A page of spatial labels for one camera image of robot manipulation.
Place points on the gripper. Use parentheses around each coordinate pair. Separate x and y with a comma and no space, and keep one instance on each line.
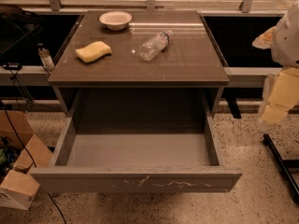
(287,44)

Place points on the yellow sponge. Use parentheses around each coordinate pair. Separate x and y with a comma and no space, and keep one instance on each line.
(93,51)

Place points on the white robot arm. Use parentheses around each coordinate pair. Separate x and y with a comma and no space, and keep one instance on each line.
(282,39)

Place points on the open grey top drawer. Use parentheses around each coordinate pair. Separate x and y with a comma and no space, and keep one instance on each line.
(163,157)

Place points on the black floor stand bar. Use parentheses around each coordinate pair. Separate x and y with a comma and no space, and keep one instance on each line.
(286,167)

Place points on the clear plastic water bottle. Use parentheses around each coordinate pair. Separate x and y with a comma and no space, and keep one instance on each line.
(155,45)

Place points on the white bowl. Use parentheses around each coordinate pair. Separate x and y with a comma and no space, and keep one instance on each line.
(115,20)

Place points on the small bottle on ledge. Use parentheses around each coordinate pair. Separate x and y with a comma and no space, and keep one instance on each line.
(45,57)

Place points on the black device on ledge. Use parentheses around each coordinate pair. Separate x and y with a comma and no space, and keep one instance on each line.
(12,66)

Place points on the cardboard box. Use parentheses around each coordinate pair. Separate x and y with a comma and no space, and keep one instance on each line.
(21,151)

